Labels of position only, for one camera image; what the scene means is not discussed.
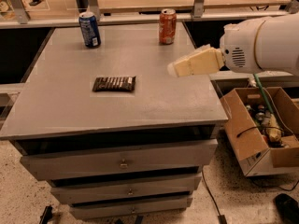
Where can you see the dark rxbar chocolate bar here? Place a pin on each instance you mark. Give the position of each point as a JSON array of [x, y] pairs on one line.
[[114, 84]]

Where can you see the middle grey drawer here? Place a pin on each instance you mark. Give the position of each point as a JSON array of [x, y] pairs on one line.
[[122, 189]]

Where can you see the black object on floor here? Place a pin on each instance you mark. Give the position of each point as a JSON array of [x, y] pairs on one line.
[[288, 208]]

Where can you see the orange soda can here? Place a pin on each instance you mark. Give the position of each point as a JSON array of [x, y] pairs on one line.
[[167, 26]]

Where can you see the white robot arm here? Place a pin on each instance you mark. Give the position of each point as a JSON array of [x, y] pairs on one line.
[[277, 44]]

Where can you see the brown cardboard box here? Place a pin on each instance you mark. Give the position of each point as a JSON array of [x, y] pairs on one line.
[[251, 147]]

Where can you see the black object bottom left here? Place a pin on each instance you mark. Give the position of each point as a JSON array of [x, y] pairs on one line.
[[46, 216]]

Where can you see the bottom grey drawer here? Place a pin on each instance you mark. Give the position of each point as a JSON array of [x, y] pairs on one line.
[[131, 207]]

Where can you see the small black object on shelf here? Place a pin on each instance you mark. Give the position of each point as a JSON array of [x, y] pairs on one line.
[[35, 3]]

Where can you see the top grey drawer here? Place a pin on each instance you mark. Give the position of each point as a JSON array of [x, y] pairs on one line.
[[119, 160]]

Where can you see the green stick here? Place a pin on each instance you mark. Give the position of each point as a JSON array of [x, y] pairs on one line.
[[265, 97]]

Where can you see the blue pepsi can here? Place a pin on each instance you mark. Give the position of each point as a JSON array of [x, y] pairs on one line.
[[89, 28]]

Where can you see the grey drawer cabinet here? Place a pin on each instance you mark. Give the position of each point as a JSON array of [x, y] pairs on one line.
[[58, 111]]

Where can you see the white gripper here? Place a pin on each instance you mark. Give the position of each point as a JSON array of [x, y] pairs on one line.
[[238, 48]]

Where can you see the grey drawer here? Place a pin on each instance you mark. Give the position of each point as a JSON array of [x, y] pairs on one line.
[[131, 207], [122, 189], [119, 160]]

